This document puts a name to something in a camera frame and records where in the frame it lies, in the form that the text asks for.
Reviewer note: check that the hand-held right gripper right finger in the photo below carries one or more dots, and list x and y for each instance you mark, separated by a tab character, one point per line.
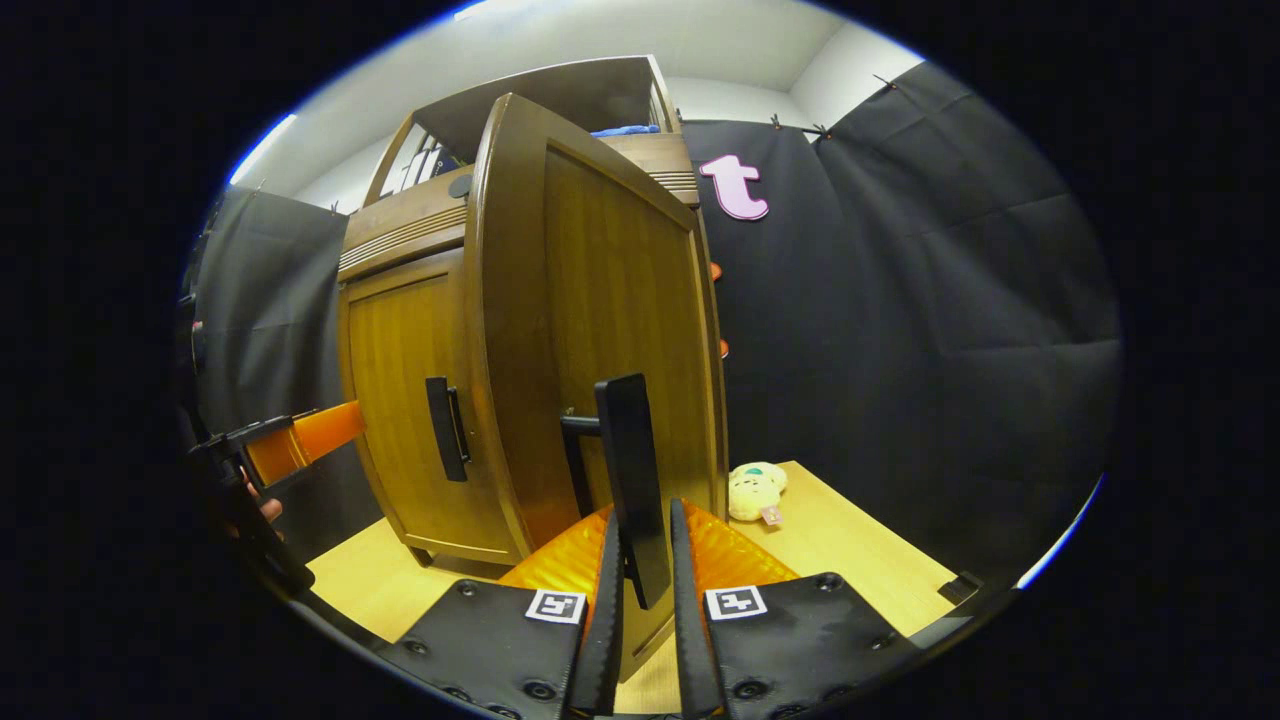
690	650

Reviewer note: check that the round black drawer knob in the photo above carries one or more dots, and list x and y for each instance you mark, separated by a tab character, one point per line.
459	186

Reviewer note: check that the wooden cabinet door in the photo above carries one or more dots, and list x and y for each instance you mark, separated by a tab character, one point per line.
610	280
400	400

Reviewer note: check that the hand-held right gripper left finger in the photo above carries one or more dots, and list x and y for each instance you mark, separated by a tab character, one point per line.
600	640

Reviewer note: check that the black backdrop cloth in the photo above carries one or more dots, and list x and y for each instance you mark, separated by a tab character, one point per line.
900	350

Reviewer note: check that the blue cloth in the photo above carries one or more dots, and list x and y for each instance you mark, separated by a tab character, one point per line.
625	130

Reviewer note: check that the wooden double-door shoe cabinet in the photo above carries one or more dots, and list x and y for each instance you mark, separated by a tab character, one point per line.
400	230

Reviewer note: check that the cream plush toy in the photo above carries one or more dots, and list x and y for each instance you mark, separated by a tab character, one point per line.
752	490

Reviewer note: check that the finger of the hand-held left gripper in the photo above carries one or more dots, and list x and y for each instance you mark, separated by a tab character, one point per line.
310	435

